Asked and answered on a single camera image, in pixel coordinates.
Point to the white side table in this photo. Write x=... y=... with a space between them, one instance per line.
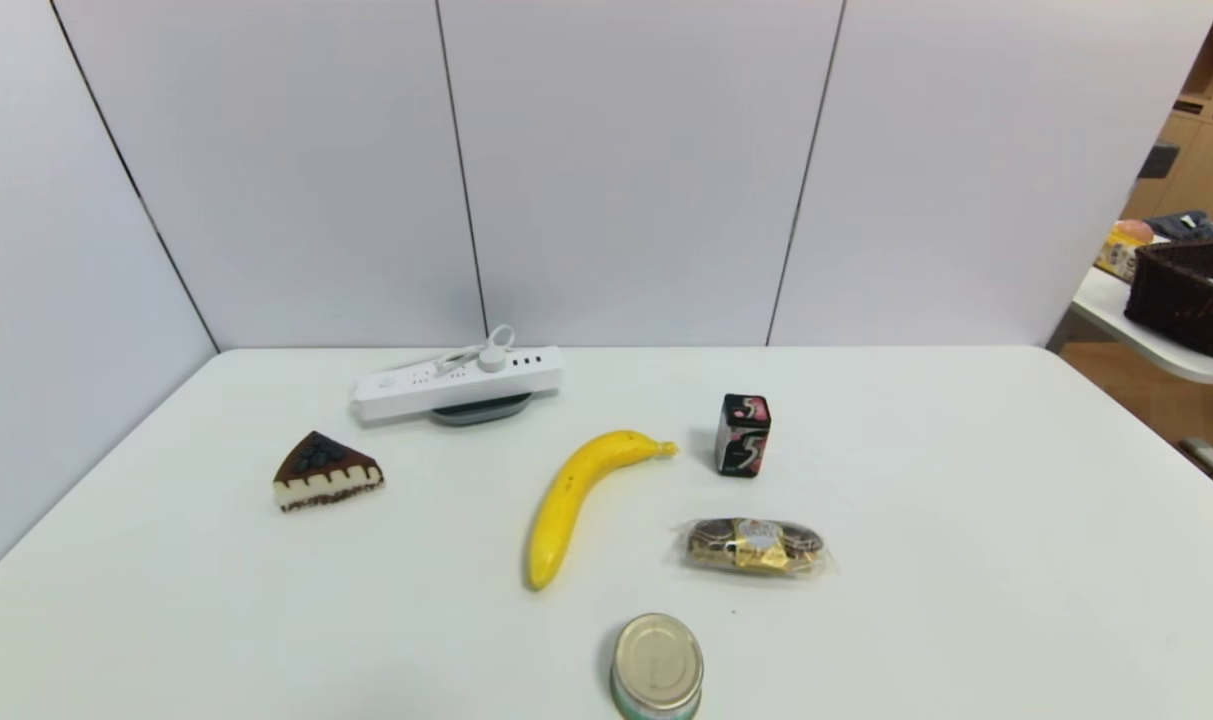
x=1111 y=305

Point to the black gum box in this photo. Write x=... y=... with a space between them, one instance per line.
x=743 y=437

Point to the dark brown wicker basket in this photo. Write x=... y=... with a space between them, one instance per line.
x=1181 y=295

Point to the white power strip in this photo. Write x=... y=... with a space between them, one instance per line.
x=466 y=385

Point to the yellow snack package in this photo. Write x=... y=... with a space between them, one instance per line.
x=1121 y=250

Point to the gold chocolates clear pack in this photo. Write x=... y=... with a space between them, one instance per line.
x=754 y=546

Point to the dark blue cloth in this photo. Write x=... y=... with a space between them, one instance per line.
x=1178 y=226

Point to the round tin can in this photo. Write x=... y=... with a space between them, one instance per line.
x=657 y=665

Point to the wooden shelf unit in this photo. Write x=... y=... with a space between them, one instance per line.
x=1201 y=160

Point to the grey square dish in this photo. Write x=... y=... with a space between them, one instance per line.
x=481 y=412

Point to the yellow banana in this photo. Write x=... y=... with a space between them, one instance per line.
x=566 y=500

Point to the chocolate cake slice toy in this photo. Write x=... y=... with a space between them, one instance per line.
x=321 y=478

